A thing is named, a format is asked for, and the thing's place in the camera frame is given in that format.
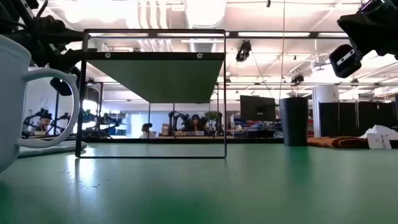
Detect orange brown folded cloth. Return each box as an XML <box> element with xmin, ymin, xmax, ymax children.
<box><xmin>307</xmin><ymin>136</ymin><xmax>370</xmax><ymax>150</ymax></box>

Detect black hanging ceiling camera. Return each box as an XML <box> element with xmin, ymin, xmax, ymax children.
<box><xmin>235</xmin><ymin>39</ymin><xmax>253</xmax><ymax>63</ymax></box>
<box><xmin>290</xmin><ymin>72</ymin><xmax>305</xmax><ymax>86</ymax></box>

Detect person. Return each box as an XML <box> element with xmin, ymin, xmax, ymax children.
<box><xmin>139</xmin><ymin>122</ymin><xmax>157</xmax><ymax>139</ymax></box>
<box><xmin>185</xmin><ymin>113</ymin><xmax>208</xmax><ymax>134</ymax></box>
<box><xmin>30</xmin><ymin>112</ymin><xmax>53</xmax><ymax>134</ymax></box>

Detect black overhead frame bar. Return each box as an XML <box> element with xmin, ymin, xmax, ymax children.
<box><xmin>226</xmin><ymin>30</ymin><xmax>349</xmax><ymax>39</ymax></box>

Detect white crumpled paper bag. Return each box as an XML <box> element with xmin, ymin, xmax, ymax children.
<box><xmin>359</xmin><ymin>124</ymin><xmax>398</xmax><ymax>151</ymax></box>

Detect light ceramic mug with handle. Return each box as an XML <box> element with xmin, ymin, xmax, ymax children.
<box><xmin>0</xmin><ymin>34</ymin><xmax>80</xmax><ymax>174</ymax></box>

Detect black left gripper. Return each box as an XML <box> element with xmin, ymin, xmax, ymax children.
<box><xmin>29</xmin><ymin>14</ymin><xmax>91</xmax><ymax>97</ymax></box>

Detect white folded cloth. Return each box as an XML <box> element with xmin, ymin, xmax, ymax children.
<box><xmin>17</xmin><ymin>139</ymin><xmax>88</xmax><ymax>159</ymax></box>

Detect black tall tumbler cup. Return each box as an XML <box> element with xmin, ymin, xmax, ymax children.
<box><xmin>279</xmin><ymin>96</ymin><xmax>310</xmax><ymax>147</ymax></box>

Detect black wire frame shelf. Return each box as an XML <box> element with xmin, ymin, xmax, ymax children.
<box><xmin>75</xmin><ymin>29</ymin><xmax>227</xmax><ymax>160</ymax></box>

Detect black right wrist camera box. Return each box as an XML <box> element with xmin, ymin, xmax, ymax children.
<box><xmin>328</xmin><ymin>43</ymin><xmax>364</xmax><ymax>79</ymax></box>

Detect black room divider panels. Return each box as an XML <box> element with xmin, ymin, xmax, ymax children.
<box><xmin>318</xmin><ymin>100</ymin><xmax>398</xmax><ymax>138</ymax></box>

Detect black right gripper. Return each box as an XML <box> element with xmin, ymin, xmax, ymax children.
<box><xmin>336</xmin><ymin>0</ymin><xmax>398</xmax><ymax>62</ymax></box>

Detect black computer monitor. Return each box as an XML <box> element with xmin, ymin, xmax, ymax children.
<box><xmin>239</xmin><ymin>95</ymin><xmax>277</xmax><ymax>123</ymax></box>

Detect green potted plant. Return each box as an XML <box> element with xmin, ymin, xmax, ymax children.
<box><xmin>204</xmin><ymin>110</ymin><xmax>220</xmax><ymax>123</ymax></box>

